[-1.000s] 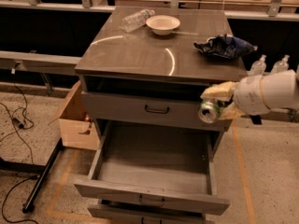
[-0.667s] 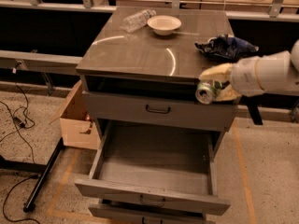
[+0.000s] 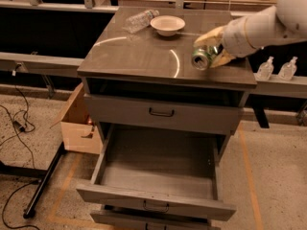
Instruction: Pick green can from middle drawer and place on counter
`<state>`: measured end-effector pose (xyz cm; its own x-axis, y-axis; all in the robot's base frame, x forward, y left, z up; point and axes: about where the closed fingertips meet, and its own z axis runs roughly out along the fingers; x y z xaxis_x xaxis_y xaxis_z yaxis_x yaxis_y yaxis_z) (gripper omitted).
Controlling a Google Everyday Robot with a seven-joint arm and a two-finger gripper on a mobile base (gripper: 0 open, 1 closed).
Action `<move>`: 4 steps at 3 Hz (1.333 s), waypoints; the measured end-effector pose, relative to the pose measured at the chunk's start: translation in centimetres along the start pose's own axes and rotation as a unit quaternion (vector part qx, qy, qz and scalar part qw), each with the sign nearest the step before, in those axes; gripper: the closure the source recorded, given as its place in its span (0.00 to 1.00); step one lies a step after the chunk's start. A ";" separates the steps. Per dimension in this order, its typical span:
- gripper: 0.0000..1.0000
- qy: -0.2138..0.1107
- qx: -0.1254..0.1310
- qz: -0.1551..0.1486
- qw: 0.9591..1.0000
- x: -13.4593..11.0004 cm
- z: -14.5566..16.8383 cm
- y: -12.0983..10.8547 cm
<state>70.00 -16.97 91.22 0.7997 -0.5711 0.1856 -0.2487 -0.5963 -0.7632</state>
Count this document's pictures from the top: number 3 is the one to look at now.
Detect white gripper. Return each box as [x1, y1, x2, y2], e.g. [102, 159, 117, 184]
[193, 16, 257, 68]

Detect crushed green can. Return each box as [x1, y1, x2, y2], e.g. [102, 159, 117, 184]
[192, 46, 219, 70]

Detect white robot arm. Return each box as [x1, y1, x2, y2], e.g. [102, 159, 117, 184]
[192, 0, 307, 70]

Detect grey top drawer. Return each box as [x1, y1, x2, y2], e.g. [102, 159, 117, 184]
[84, 94, 243, 135]

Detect grey drawer cabinet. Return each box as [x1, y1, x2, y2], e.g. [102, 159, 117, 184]
[78, 7, 256, 227]

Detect grey open middle drawer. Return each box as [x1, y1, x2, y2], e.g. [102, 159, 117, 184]
[77, 125, 236, 221]

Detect grey bottom drawer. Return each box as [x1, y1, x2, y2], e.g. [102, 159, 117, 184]
[90, 210, 221, 230]

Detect clear sanitizer bottle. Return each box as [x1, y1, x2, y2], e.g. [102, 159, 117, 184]
[256, 57, 273, 81]
[278, 57, 297, 81]

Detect white bowl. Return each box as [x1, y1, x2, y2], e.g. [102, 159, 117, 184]
[151, 15, 185, 36]

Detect clear plastic water bottle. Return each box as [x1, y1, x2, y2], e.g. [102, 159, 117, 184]
[124, 10, 159, 34]

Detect cardboard box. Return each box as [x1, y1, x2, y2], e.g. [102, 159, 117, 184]
[52, 83, 103, 154]

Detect grey metal rail shelf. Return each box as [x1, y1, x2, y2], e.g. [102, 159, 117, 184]
[0, 52, 83, 78]

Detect black floor cable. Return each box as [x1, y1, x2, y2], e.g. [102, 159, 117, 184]
[0, 84, 41, 230]

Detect black table leg frame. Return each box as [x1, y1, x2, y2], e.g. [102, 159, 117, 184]
[0, 143, 65, 219]

